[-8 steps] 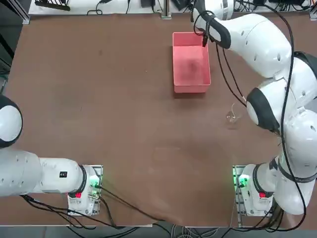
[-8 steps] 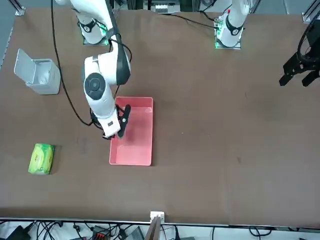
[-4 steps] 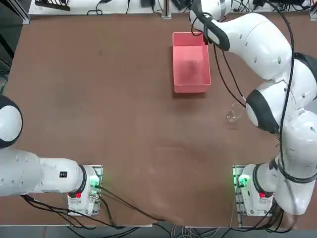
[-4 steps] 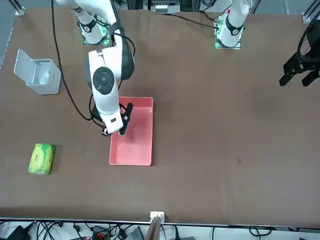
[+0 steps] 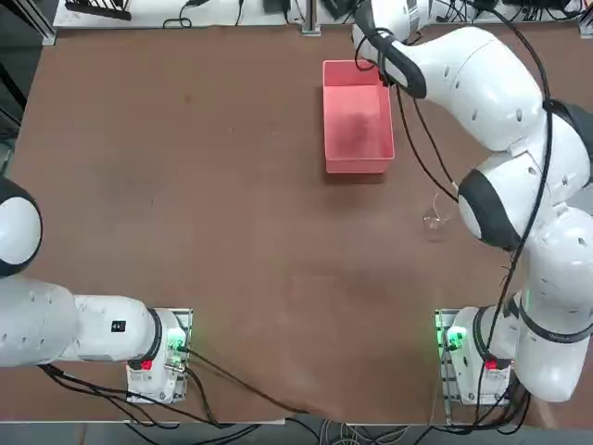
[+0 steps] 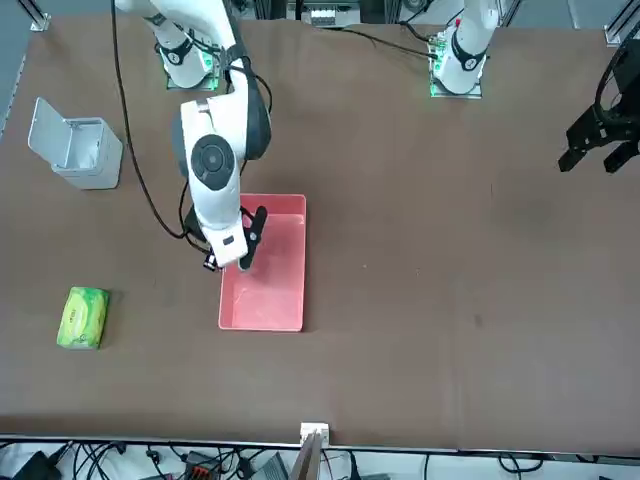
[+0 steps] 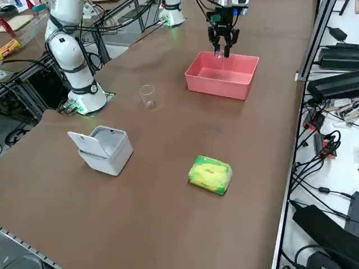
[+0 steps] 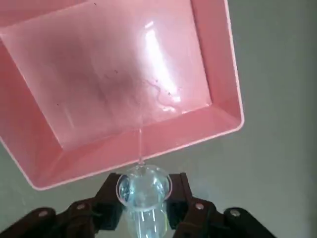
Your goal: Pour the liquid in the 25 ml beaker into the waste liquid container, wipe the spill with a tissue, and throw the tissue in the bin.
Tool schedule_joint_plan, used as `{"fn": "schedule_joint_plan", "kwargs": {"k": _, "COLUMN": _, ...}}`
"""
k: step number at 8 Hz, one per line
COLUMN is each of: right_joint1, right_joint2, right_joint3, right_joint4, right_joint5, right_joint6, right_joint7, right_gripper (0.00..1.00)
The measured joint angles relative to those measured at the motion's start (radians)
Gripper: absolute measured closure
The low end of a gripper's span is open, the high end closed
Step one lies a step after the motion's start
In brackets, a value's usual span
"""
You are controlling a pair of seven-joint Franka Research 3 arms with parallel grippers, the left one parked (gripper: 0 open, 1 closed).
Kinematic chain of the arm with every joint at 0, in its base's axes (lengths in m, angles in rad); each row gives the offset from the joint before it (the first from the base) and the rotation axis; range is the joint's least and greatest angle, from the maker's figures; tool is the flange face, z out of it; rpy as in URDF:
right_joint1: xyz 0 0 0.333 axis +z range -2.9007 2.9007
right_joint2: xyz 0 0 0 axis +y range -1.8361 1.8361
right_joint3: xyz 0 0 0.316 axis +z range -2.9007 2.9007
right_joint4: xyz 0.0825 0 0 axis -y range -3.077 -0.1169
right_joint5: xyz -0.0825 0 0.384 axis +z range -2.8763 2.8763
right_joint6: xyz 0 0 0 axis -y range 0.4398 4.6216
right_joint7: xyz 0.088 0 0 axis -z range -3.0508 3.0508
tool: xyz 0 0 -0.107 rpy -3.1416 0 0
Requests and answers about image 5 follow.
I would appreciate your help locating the large black power box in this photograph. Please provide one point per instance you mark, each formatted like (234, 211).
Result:
(277, 5)

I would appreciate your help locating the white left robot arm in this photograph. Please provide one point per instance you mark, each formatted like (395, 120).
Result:
(46, 324)

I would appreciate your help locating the pink plastic container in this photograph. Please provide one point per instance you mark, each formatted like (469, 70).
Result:
(357, 139)

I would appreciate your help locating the black power adapter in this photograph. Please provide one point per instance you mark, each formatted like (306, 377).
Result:
(533, 3)

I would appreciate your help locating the dark grey power box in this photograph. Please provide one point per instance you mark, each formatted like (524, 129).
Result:
(338, 7)

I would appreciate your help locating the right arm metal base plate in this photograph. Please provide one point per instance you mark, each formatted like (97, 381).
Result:
(447, 389)

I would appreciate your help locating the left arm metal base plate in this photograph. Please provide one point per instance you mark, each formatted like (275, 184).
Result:
(185, 315)

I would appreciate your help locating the aluminium corner bracket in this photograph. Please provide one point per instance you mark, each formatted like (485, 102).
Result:
(586, 25)

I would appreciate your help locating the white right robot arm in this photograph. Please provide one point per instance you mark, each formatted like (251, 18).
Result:
(486, 92)

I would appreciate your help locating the aluminium frame post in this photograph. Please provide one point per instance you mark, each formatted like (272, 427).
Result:
(310, 23)

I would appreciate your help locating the large glass beaker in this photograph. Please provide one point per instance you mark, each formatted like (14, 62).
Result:
(435, 222)

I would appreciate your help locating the dark rack stand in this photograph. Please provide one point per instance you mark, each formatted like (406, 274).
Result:
(106, 13)

